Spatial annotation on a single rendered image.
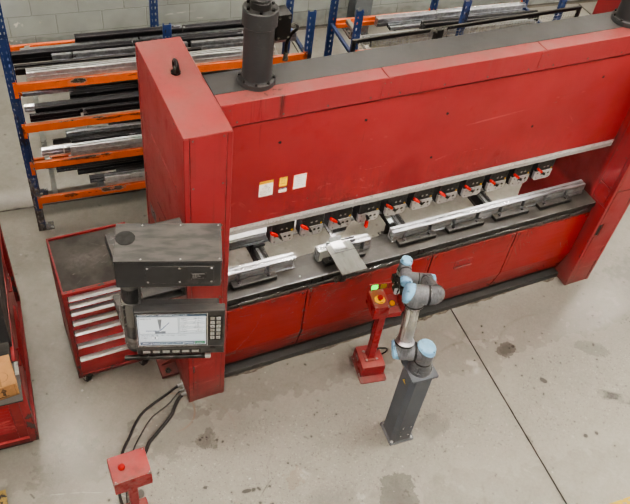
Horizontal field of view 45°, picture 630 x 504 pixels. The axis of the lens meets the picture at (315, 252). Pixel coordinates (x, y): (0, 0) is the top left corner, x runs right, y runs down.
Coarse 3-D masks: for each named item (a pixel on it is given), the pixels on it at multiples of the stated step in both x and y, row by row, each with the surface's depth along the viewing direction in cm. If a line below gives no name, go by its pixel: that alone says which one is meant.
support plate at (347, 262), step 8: (328, 248) 496; (352, 248) 498; (336, 256) 492; (344, 256) 492; (352, 256) 493; (336, 264) 487; (344, 264) 488; (352, 264) 488; (360, 264) 489; (344, 272) 483; (352, 272) 484
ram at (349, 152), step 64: (576, 64) 467; (256, 128) 396; (320, 128) 415; (384, 128) 436; (448, 128) 460; (512, 128) 486; (576, 128) 516; (256, 192) 430; (320, 192) 453; (384, 192) 479
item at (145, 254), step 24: (120, 240) 353; (144, 240) 355; (168, 240) 357; (192, 240) 358; (216, 240) 360; (120, 264) 347; (144, 264) 349; (168, 264) 351; (192, 264) 352; (216, 264) 354; (120, 288) 378; (120, 312) 387
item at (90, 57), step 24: (192, 24) 573; (216, 24) 577; (240, 24) 584; (24, 48) 535; (48, 48) 533; (72, 48) 538; (96, 48) 541; (120, 48) 543; (192, 48) 557; (240, 48) 560; (24, 72) 520; (48, 72) 517; (72, 72) 524; (96, 72) 530
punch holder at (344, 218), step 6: (336, 210) 472; (342, 210) 474; (348, 210) 476; (330, 216) 474; (336, 216) 475; (342, 216) 478; (348, 216) 480; (330, 222) 477; (342, 222) 483; (348, 222) 484; (330, 228) 481; (336, 228) 484
